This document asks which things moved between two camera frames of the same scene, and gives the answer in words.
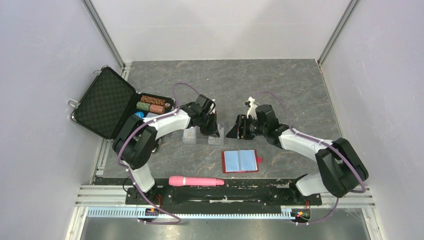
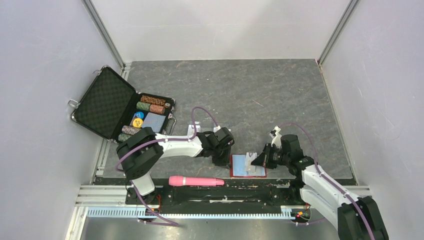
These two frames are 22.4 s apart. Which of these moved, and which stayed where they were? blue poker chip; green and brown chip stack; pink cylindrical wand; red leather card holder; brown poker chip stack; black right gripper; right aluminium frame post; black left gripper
Moved: black left gripper; red leather card holder; black right gripper
Stayed: pink cylindrical wand; right aluminium frame post; green and brown chip stack; blue poker chip; brown poker chip stack
